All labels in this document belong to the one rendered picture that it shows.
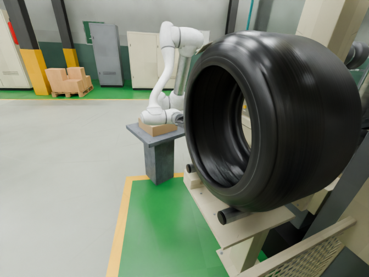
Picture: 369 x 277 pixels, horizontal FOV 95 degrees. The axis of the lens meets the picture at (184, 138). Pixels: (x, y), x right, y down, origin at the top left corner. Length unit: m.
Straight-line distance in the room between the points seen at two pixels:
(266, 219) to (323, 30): 0.69
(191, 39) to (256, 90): 1.03
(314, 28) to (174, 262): 1.54
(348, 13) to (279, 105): 0.47
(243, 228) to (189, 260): 0.87
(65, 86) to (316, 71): 5.92
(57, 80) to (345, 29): 5.94
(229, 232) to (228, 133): 0.45
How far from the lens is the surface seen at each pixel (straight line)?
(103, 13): 8.87
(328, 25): 0.77
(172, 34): 1.35
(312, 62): 0.47
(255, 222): 0.80
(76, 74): 6.31
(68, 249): 1.79
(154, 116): 1.15
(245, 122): 1.53
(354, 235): 0.73
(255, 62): 0.42
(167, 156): 1.89
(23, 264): 1.88
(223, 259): 1.59
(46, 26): 9.51
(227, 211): 0.63
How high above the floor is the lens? 1.40
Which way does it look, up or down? 28 degrees down
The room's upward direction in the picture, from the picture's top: 3 degrees clockwise
